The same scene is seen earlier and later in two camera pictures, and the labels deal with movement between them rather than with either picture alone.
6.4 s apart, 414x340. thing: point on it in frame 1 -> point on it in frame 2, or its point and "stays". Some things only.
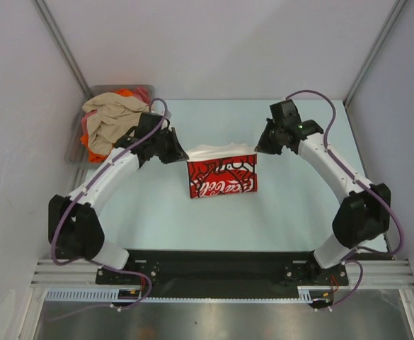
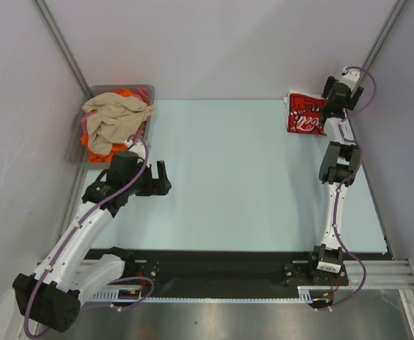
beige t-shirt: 115,117 stays
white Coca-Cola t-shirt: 224,169 -> 302,112
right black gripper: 264,145 -> 350,102
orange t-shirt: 93,156 stays
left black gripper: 176,153 -> 155,186
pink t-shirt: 142,93 stays
